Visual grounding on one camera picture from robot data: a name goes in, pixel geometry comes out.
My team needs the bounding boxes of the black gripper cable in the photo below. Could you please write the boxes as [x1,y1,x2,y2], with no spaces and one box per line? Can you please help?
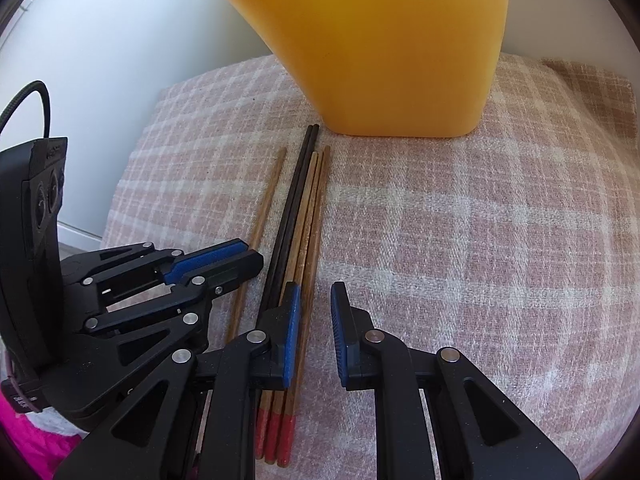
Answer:
[0,80,51,141]

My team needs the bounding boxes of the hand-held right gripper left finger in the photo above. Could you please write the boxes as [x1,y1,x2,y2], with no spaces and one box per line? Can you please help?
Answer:
[52,282,303,480]

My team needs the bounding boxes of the yellow plastic container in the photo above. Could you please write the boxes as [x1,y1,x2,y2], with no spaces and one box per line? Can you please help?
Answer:
[201,0,512,139]

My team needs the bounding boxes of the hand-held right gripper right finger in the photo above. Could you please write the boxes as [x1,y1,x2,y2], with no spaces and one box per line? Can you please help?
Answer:
[330,281,581,480]

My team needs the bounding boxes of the black chopstick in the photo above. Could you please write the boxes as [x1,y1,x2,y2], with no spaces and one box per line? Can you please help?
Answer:
[262,124,321,311]
[254,125,316,331]

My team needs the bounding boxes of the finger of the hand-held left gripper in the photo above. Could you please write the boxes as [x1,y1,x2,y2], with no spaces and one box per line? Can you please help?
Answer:
[84,252,264,347]
[62,240,249,293]

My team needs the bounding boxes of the pink checkered cloth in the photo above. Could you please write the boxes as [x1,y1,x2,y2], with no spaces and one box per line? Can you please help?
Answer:
[102,55,640,480]

